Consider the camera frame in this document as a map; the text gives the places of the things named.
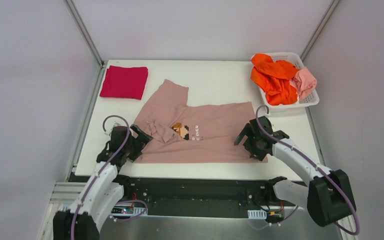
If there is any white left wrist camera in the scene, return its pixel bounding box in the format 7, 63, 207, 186
104, 122, 121, 136

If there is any light pink t-shirt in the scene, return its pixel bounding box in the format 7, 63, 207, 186
290, 67, 317, 100

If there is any orange t-shirt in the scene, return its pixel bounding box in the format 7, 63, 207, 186
250, 53, 299, 106

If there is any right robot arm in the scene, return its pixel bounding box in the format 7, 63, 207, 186
234, 116, 358, 227

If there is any left corner aluminium post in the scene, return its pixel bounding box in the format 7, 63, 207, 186
64, 0, 105, 68

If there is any right corner aluminium post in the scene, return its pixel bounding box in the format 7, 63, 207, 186
300, 0, 342, 61

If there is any beige pink printed t-shirt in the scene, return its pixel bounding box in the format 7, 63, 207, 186
134, 79, 255, 164

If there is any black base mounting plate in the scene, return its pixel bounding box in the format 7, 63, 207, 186
111, 175, 293, 219

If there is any aluminium frame rail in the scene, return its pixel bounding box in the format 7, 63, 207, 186
36, 181, 359, 240

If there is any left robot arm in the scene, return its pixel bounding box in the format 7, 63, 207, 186
52, 124, 153, 240

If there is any folded red t-shirt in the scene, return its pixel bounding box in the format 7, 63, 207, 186
99, 65, 149, 100

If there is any corner aluminium post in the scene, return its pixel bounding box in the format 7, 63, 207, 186
300, 0, 342, 61
64, 0, 105, 68

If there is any white plastic laundry basket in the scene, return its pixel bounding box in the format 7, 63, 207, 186
250, 52, 320, 111

